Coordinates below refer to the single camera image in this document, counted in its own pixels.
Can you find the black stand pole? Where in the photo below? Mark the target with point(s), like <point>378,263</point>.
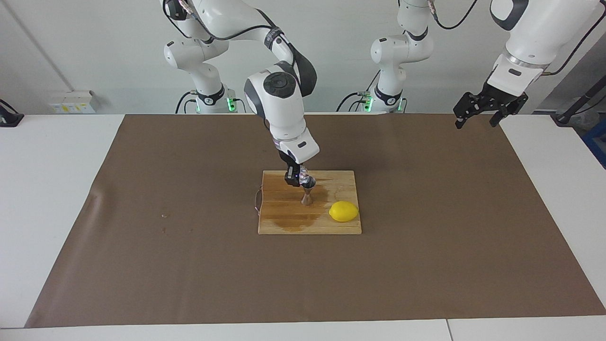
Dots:
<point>584,96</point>

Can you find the black table clamp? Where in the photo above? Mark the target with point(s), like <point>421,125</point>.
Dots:
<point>9,118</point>

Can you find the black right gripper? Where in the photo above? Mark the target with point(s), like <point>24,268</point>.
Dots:
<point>291,166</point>

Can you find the small clear glass pitcher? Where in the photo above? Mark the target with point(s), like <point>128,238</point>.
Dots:
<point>307,180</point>

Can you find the brown paper table mat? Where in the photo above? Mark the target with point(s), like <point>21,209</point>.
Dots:
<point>189,274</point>

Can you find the steel double jigger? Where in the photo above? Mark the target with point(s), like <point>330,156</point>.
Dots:
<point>307,196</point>

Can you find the wooden cutting board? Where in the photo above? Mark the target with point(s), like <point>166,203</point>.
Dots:
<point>284,222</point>

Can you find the white wall socket box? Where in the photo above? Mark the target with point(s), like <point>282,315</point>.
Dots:
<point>71,102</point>

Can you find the blue crate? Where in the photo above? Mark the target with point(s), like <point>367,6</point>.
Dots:
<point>597,142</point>

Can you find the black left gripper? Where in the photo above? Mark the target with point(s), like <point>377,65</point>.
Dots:
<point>499,99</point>

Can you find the yellow lemon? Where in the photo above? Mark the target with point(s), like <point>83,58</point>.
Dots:
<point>343,211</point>

